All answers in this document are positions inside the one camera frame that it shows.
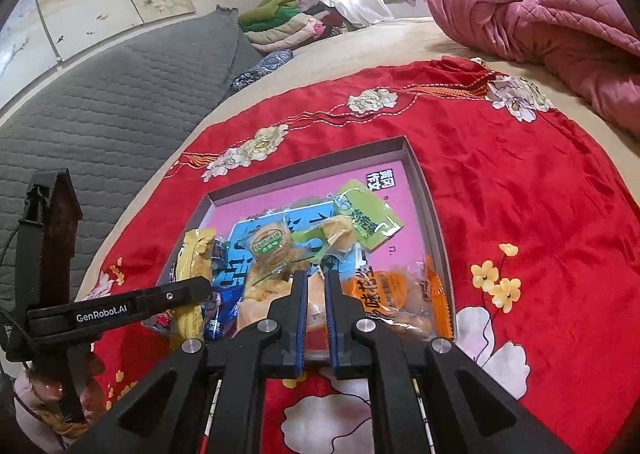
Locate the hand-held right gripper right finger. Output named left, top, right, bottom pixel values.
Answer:
left=325, top=269, right=576, bottom=454

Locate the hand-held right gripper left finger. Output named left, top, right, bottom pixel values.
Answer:
left=65, top=270, right=308, bottom=454

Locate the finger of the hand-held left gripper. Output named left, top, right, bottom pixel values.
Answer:
left=135, top=277, right=213, bottom=316

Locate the red candy packet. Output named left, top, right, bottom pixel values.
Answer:
left=147, top=311, right=177, bottom=335

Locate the long yellow snack packet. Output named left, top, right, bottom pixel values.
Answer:
left=171, top=228, right=217, bottom=341

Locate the blue cookie packet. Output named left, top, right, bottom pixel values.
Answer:
left=202, top=284, right=243, bottom=339

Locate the clear packet yellow twisted snack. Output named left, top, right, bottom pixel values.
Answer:
left=234, top=277, right=328, bottom=335

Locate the orange clear peanut packet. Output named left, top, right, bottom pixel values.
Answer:
left=346, top=254, right=452, bottom=341

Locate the round cake clear packet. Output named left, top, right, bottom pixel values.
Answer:
left=245, top=220, right=303, bottom=285

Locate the green label candy packet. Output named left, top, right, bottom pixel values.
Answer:
left=295, top=178, right=404, bottom=267

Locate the cardboard box tray pink print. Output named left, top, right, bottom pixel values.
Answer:
left=142, top=135, right=456, bottom=342

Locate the person's left hand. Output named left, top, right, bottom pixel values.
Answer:
left=15, top=366, right=108, bottom=437

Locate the grey quilted headboard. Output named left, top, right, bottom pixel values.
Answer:
left=0, top=7, right=261, bottom=305

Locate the red floral blanket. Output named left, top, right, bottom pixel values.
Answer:
left=80, top=57, right=640, bottom=454

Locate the blue patterned cloth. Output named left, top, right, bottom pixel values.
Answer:
left=231, top=50, right=294, bottom=95

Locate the pile of folded clothes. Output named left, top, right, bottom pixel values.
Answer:
left=237, top=0, right=351, bottom=52

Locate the pink quilt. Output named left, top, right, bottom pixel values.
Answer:
left=426, top=0, right=640, bottom=137

